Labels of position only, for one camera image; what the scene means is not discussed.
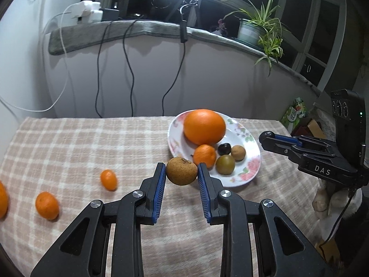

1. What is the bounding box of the black power adapter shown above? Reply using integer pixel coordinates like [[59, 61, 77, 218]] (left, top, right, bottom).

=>
[[101, 7, 120, 21]]

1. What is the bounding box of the large speckled orange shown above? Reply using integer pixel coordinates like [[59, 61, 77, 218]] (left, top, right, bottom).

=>
[[0, 180, 9, 219]]

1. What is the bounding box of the person's right hand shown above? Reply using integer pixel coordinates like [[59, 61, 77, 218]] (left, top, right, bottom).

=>
[[313, 179, 362, 220]]

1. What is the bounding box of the white refrigerator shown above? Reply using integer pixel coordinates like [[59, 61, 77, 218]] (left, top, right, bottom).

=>
[[0, 0, 54, 119]]

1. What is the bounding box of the white lace cloth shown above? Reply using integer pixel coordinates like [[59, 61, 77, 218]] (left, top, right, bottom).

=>
[[314, 107, 338, 135]]

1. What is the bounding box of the window frame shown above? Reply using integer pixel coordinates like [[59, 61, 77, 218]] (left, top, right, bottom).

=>
[[81, 0, 356, 93]]

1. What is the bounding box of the small brown round fruit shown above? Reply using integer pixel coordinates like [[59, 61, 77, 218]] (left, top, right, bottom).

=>
[[231, 145, 246, 161]]

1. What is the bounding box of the green carton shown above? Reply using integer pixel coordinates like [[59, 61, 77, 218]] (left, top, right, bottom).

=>
[[281, 97, 308, 128]]

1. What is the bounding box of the person's dark clothing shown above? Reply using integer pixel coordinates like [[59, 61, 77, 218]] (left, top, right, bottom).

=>
[[331, 190, 369, 277]]

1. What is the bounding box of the small purple plant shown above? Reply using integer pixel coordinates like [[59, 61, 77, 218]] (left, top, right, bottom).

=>
[[211, 18, 229, 36]]

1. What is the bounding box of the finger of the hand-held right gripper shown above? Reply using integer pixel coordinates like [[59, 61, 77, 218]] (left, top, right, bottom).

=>
[[259, 131, 307, 166], [274, 134, 337, 151]]

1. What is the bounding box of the greenish brown round fruit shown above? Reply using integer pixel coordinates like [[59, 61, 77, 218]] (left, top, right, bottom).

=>
[[216, 155, 235, 175]]

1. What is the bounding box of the mandarin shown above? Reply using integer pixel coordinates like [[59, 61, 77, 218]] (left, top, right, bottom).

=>
[[35, 192, 60, 220], [193, 144, 217, 168]]

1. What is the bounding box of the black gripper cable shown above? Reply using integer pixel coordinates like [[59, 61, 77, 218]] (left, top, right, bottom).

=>
[[319, 188, 354, 246]]

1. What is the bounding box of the brown cardboard box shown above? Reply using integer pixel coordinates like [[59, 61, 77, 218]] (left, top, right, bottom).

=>
[[291, 118, 327, 139]]

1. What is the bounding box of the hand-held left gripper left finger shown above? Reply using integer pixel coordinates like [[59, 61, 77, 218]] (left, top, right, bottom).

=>
[[30, 162, 167, 277]]

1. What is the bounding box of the grey stone window sill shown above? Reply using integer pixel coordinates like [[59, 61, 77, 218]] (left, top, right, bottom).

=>
[[48, 20, 321, 98]]

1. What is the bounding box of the small orange kumquat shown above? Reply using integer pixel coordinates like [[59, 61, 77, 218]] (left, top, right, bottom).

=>
[[100, 170, 118, 191]]

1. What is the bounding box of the brown speckled round fruit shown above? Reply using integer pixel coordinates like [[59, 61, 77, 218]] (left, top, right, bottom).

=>
[[166, 157, 198, 186]]

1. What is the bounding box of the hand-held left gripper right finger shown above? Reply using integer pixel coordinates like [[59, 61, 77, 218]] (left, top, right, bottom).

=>
[[197, 162, 335, 277]]

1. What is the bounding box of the beige checked tablecloth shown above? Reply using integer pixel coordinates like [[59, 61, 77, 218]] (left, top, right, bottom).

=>
[[0, 115, 327, 277]]

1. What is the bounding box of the short white cable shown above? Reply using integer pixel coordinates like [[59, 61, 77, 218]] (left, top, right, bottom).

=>
[[40, 12, 71, 57]]

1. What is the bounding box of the black ring light cable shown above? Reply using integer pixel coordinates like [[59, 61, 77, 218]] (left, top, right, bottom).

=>
[[161, 4, 189, 118]]

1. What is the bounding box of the white floral plate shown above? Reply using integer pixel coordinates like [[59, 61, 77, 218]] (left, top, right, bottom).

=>
[[168, 110, 261, 187]]

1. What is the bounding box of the white power adapter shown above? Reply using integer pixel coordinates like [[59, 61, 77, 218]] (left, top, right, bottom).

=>
[[77, 10, 104, 24]]

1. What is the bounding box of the large smooth orange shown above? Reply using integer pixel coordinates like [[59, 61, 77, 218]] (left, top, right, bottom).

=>
[[183, 109, 226, 145]]

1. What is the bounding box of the long white cable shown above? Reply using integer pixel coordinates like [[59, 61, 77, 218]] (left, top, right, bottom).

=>
[[0, 4, 76, 113]]

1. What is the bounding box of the spider plant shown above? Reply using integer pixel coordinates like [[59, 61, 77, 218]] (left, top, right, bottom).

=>
[[221, 0, 289, 77]]

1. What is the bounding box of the grey plant pot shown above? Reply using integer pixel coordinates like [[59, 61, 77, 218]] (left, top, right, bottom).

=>
[[238, 18, 266, 43]]

